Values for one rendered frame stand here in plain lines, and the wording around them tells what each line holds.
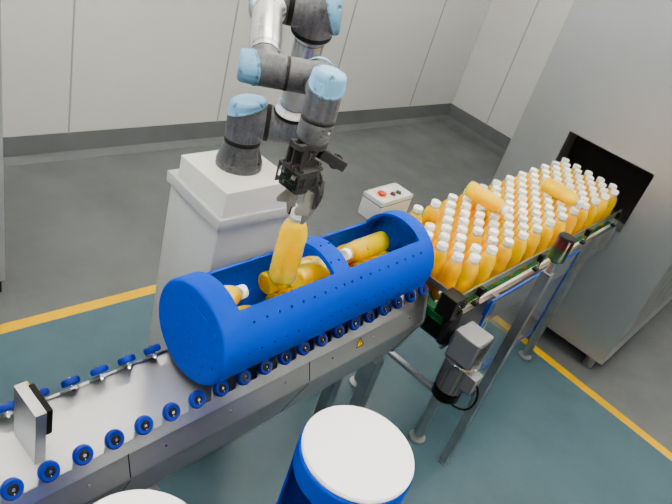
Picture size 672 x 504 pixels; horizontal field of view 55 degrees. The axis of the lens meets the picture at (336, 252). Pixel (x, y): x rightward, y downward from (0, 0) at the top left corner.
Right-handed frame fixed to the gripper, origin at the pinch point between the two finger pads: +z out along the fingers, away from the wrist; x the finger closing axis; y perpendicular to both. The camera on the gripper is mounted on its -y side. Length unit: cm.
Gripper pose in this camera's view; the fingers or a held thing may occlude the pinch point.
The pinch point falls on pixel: (298, 213)
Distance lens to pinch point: 151.3
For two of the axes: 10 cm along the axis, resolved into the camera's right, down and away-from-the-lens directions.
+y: -6.7, 2.5, -7.0
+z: -2.6, 8.0, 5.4
